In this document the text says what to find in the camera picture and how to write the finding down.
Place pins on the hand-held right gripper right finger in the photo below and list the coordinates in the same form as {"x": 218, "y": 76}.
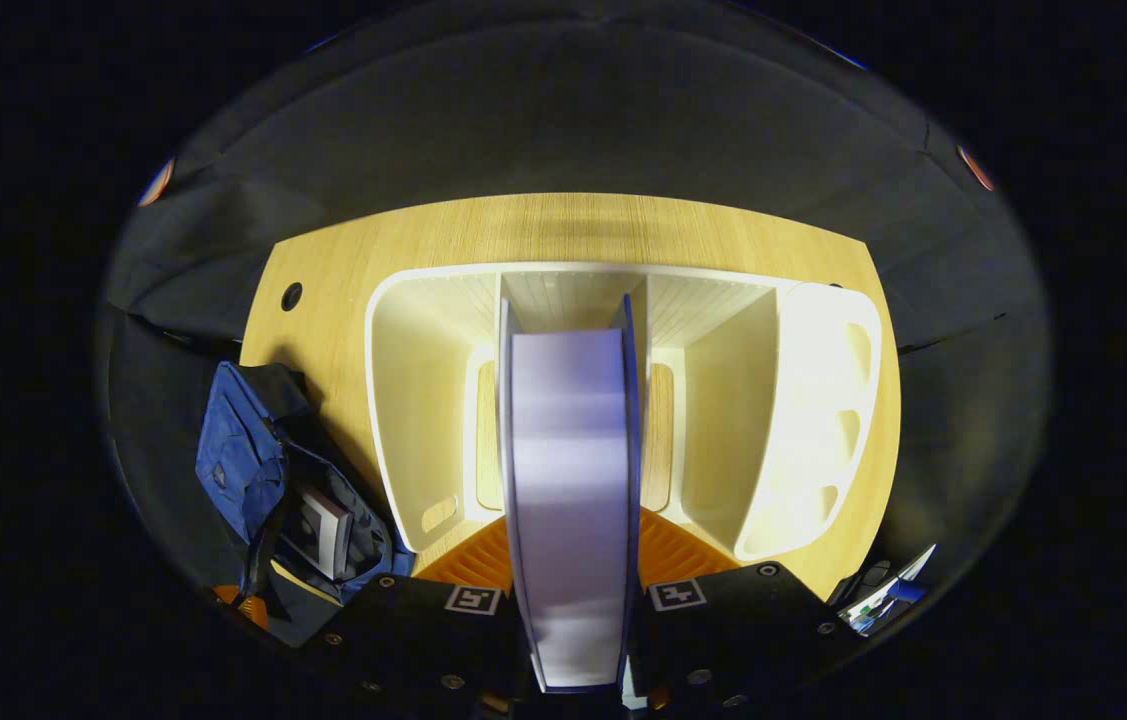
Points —
{"x": 733, "y": 630}

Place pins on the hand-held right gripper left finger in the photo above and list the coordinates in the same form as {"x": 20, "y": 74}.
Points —
{"x": 403, "y": 630}

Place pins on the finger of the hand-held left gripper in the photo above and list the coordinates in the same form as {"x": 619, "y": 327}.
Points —
{"x": 241, "y": 607}

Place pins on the blue schoolbag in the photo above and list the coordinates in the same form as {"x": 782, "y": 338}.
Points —
{"x": 238, "y": 460}

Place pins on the blue white object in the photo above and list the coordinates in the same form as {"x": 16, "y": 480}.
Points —
{"x": 883, "y": 600}

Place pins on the grey book with white spine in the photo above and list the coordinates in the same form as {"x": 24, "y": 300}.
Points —
{"x": 328, "y": 525}

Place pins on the blue book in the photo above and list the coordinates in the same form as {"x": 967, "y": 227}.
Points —
{"x": 573, "y": 500}

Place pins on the white bookshelf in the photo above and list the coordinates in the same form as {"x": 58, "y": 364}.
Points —
{"x": 423, "y": 400}

